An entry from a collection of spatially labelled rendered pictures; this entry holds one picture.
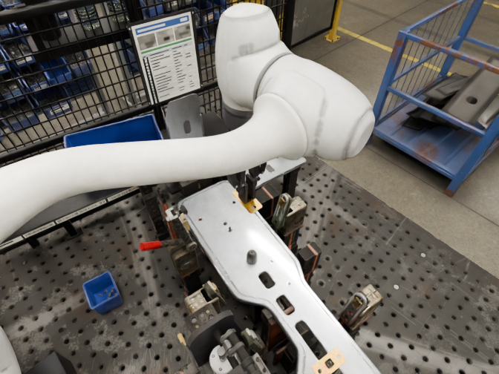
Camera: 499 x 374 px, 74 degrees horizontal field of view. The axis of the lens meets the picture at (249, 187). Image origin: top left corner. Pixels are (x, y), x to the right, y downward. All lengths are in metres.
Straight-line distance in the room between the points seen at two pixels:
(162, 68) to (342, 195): 0.95
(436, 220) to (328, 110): 2.26
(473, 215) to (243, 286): 2.11
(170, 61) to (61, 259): 0.89
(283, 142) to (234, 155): 0.07
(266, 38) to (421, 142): 2.48
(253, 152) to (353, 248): 1.07
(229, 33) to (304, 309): 0.72
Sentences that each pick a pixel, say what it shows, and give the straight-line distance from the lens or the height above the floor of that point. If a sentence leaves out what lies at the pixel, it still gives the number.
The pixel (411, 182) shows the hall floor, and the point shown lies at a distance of 2.82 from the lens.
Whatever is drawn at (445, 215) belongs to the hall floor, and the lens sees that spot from 2.71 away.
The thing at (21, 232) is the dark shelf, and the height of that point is 1.03.
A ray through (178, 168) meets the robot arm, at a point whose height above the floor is 1.60.
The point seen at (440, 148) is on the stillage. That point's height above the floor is 0.16.
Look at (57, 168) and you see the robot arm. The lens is 0.47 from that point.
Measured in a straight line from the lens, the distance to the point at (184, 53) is 1.29.
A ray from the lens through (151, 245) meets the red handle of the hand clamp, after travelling 0.92.
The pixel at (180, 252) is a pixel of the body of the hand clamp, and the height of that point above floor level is 1.05.
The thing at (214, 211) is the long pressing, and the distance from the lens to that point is 1.12.
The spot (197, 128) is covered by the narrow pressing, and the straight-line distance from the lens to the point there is 1.10.
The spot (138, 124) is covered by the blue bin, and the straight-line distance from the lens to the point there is 1.29.
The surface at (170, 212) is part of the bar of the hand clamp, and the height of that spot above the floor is 1.21.
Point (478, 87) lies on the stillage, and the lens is 3.08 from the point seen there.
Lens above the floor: 1.90
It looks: 50 degrees down
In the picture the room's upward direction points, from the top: straight up
